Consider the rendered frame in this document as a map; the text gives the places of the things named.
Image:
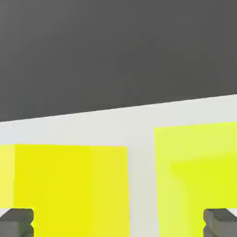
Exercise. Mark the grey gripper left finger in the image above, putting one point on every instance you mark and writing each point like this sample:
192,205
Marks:
15,222

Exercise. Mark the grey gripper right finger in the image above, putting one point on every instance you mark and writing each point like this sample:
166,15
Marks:
220,224

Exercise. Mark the large lime yellow box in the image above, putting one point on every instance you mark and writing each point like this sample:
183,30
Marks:
196,175

